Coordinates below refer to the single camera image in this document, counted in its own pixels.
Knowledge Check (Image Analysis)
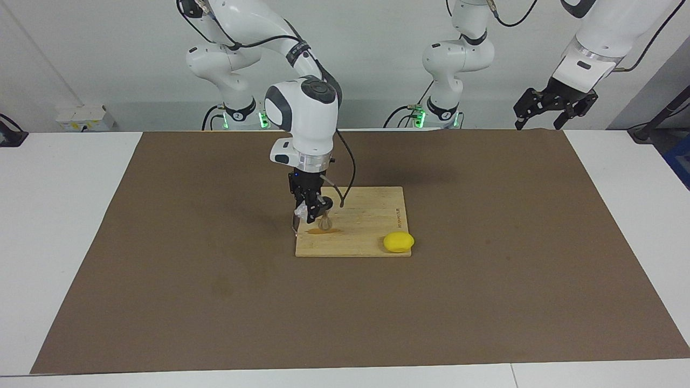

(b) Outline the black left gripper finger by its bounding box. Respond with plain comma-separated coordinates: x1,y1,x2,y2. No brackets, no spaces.
554,96,598,130
513,89,545,131

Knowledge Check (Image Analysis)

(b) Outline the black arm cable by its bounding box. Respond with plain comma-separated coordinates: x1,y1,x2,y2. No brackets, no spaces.
445,0,681,73
181,0,356,209

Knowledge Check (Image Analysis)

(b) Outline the black right base cable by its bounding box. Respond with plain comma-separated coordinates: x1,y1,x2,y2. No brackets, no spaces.
202,104,224,131

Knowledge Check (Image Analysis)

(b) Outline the black stand with pole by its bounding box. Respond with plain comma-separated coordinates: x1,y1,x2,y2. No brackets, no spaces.
628,84,690,143

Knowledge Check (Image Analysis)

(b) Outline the black left base cable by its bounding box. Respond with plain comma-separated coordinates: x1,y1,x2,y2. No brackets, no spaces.
383,81,434,129

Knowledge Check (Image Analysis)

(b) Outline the white wall socket box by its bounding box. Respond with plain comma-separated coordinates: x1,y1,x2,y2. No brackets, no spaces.
56,105,116,133

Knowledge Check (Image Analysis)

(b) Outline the blue box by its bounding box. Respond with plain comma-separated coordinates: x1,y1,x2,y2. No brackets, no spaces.
662,133,690,189

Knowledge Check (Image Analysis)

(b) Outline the yellow lemon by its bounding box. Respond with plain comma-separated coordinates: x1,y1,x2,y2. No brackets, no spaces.
383,232,415,253

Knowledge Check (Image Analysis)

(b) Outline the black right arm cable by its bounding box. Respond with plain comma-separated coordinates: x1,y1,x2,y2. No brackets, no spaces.
181,0,356,209

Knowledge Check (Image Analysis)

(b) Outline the brown table mat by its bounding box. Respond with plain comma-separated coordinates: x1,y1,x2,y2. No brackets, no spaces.
30,128,690,375

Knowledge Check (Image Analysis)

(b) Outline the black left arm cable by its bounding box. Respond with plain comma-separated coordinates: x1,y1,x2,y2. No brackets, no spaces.
445,0,681,73

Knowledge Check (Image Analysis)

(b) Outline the black base cable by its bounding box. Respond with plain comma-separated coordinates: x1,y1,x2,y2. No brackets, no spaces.
383,81,434,129
202,104,224,131

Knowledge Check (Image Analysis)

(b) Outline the wooden cutting board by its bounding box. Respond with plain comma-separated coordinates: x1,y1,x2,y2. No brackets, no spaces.
291,186,412,258

